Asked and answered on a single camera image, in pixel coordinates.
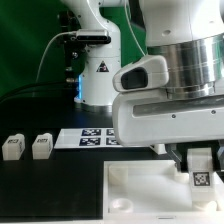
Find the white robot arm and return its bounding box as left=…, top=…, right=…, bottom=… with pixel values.
left=62, top=0, right=224, bottom=171

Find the white sheet with AprilTags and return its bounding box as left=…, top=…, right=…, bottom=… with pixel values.
left=54, top=128, right=119, bottom=149

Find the black cable bundle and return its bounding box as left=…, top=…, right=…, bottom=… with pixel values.
left=0, top=81, right=76, bottom=103

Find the white square tabletop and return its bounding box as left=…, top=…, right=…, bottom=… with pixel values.
left=103, top=160, right=224, bottom=224

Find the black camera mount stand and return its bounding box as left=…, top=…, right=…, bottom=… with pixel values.
left=58, top=10, right=85, bottom=83

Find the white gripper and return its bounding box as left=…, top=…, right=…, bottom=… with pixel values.
left=112, top=91, right=224, bottom=173

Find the white camera cable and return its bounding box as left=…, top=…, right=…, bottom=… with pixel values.
left=34, top=30, right=81, bottom=84

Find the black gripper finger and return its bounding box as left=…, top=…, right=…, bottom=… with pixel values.
left=213, top=140, right=224, bottom=172

